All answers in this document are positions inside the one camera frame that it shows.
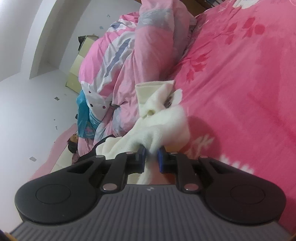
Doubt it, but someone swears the black folded garment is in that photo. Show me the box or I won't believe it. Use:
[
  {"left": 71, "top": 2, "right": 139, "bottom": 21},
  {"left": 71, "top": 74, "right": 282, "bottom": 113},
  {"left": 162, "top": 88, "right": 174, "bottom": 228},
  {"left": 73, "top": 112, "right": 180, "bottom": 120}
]
[{"left": 76, "top": 135, "right": 113, "bottom": 164}]

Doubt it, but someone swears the cream white fleece sweater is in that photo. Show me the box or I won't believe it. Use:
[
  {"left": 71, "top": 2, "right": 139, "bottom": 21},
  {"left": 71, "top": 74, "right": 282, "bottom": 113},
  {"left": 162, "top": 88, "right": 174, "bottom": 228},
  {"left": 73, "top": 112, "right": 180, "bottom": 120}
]
[{"left": 96, "top": 80, "right": 190, "bottom": 185}]

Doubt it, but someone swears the pink patterned duvet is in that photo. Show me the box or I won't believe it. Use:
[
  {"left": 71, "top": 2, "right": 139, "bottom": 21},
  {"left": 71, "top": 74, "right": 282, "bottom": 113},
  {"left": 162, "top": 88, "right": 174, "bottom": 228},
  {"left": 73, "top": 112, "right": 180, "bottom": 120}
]
[{"left": 77, "top": 1, "right": 196, "bottom": 151}]

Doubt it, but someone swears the pink floral bed blanket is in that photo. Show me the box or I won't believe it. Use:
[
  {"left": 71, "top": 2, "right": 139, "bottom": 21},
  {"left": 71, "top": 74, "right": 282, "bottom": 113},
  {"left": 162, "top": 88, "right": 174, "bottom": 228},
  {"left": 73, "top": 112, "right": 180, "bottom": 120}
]
[{"left": 168, "top": 1, "right": 295, "bottom": 232}]

